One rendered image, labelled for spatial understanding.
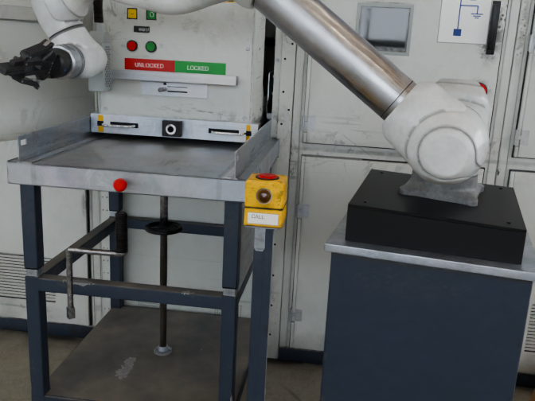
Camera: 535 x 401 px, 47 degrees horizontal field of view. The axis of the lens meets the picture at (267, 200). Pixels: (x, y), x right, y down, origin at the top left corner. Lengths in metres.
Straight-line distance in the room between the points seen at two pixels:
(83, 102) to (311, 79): 0.80
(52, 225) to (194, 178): 1.04
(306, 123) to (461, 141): 0.97
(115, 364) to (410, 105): 1.25
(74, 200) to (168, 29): 0.78
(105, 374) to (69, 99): 0.92
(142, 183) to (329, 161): 0.79
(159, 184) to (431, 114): 0.68
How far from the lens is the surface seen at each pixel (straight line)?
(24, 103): 2.10
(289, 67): 2.11
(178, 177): 1.51
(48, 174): 1.64
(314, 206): 2.16
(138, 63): 1.98
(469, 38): 2.12
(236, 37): 1.90
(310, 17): 1.31
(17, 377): 2.38
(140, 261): 2.37
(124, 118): 2.00
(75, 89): 2.23
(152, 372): 1.98
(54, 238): 2.45
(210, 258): 2.29
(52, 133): 1.82
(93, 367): 2.03
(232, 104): 1.91
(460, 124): 1.23
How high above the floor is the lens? 1.17
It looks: 15 degrees down
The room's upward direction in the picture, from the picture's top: 3 degrees clockwise
